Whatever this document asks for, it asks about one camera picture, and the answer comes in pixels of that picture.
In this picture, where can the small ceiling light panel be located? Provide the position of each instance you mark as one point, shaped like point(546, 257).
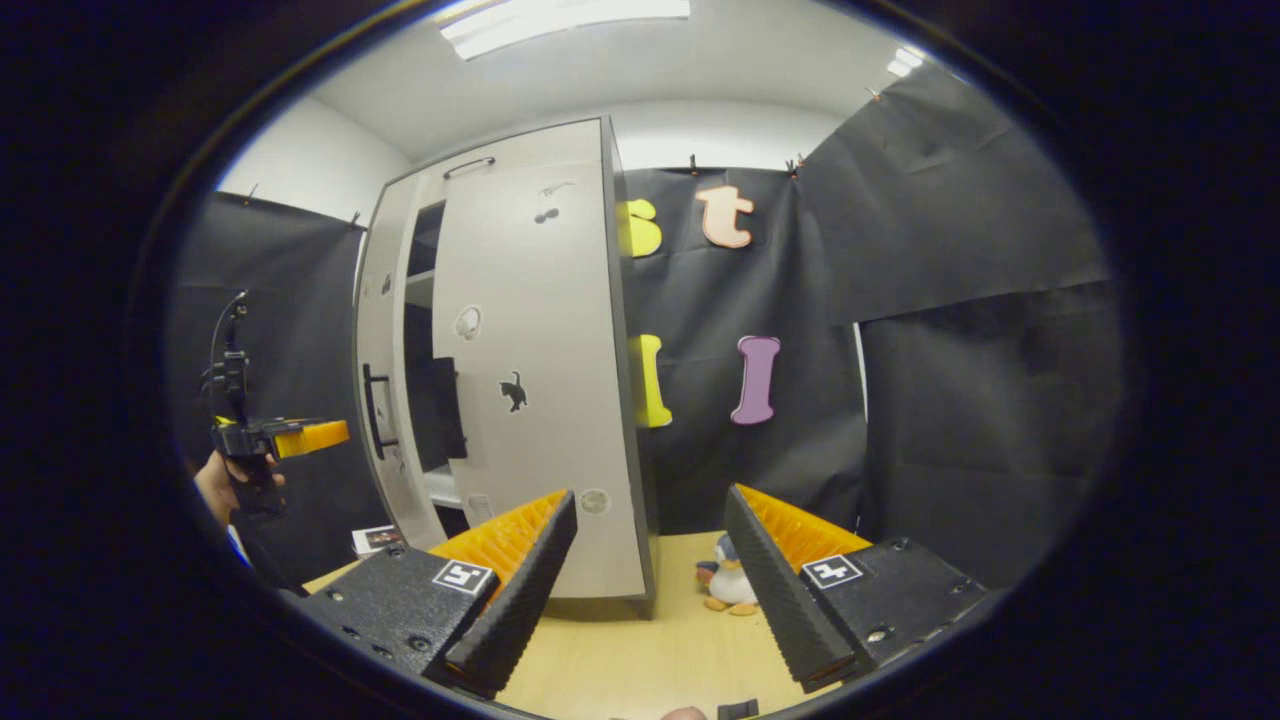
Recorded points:
point(905, 62)

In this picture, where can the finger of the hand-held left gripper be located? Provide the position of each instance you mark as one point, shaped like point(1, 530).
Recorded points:
point(312, 437)

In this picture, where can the penguin plush toy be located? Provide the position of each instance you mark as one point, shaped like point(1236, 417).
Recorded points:
point(730, 580)

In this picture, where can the white cabinet door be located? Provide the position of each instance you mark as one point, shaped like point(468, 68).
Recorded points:
point(385, 300)
point(550, 300)

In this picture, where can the white cabinet drawer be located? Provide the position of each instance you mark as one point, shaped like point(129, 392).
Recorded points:
point(550, 145)

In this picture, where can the black backdrop cloth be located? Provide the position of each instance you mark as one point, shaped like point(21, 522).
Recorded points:
point(290, 300)
point(950, 250)

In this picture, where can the large ceiling light panel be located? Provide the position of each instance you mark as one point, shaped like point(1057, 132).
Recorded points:
point(565, 22)

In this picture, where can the square printed card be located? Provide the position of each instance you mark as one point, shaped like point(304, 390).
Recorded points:
point(377, 540)

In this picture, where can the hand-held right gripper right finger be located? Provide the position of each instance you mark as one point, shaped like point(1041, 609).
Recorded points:
point(780, 595)

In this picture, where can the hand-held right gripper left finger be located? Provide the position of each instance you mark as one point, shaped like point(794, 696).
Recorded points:
point(520, 595)

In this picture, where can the white cabinet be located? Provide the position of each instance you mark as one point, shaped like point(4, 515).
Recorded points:
point(417, 400)

